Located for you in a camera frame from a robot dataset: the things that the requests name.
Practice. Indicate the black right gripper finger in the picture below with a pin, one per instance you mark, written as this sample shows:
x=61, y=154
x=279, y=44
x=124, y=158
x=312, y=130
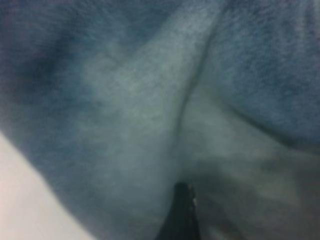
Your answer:
x=180, y=215

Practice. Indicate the blue denim shorts basketball print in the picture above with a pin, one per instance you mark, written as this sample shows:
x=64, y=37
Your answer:
x=140, y=95

